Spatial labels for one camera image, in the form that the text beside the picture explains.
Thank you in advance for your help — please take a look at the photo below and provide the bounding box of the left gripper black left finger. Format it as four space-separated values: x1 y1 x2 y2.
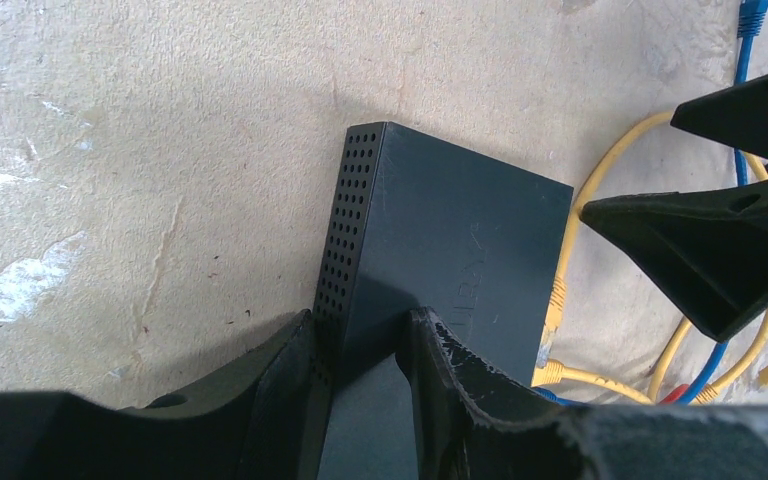
0 310 331 479

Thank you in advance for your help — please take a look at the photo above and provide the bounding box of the black network switch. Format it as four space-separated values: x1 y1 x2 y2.
312 122 573 479

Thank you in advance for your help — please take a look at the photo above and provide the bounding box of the yellow ethernet cable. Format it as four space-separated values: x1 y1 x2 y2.
542 111 768 333
530 291 768 407

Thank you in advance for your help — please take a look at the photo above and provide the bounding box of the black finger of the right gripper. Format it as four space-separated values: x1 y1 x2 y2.
580 180 768 342
670 74 768 160

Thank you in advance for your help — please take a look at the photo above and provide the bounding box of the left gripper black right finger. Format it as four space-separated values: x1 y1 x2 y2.
396 308 768 479

